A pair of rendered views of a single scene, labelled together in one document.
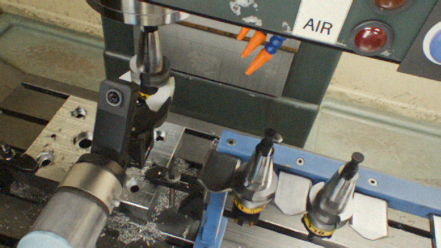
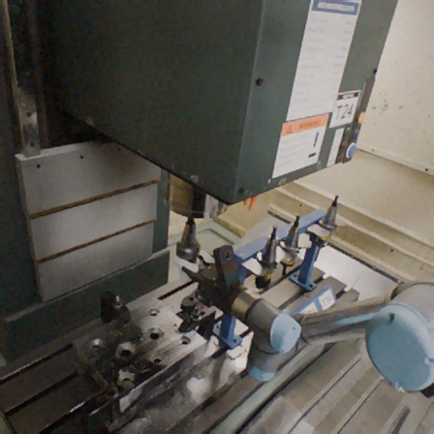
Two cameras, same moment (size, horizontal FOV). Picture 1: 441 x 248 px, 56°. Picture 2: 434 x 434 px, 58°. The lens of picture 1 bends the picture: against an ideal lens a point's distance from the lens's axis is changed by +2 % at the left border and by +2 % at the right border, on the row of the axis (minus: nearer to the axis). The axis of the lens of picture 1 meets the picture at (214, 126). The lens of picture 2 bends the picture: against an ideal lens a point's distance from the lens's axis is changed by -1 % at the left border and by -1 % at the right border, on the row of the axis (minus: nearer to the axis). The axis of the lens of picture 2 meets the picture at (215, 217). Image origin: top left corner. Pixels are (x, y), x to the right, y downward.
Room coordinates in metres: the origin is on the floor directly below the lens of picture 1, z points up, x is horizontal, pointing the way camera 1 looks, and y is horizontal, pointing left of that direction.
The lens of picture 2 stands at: (0.00, 0.81, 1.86)
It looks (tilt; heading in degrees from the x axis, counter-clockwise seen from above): 30 degrees down; 302
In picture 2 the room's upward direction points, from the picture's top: 8 degrees clockwise
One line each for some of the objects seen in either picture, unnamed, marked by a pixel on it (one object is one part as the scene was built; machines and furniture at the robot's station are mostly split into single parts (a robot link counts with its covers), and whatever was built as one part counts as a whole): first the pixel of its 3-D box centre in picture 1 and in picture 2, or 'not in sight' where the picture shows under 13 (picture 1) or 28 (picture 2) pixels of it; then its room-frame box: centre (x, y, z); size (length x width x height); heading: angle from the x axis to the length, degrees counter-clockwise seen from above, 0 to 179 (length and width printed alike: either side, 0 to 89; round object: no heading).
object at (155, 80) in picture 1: (149, 70); (188, 249); (0.49, 0.11, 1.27); 0.06 x 0.06 x 0.03
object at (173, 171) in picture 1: (175, 186); (196, 325); (0.47, 0.06, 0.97); 0.13 x 0.03 x 0.15; 81
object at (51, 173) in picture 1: (106, 153); (140, 347); (0.54, 0.23, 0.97); 0.29 x 0.23 x 0.05; 81
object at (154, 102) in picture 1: (163, 104); (201, 263); (0.46, 0.09, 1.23); 0.09 x 0.03 x 0.06; 157
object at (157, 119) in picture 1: (150, 114); not in sight; (0.42, 0.10, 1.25); 0.09 x 0.05 x 0.02; 157
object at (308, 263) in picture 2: not in sight; (311, 252); (0.34, -0.46, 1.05); 0.10 x 0.05 x 0.30; 171
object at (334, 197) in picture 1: (339, 187); (293, 234); (0.33, -0.18, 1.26); 0.04 x 0.04 x 0.07
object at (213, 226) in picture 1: (216, 200); (232, 301); (0.41, -0.03, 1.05); 0.10 x 0.05 x 0.30; 171
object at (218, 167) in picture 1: (218, 172); (255, 267); (0.35, -0.02, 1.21); 0.07 x 0.05 x 0.01; 171
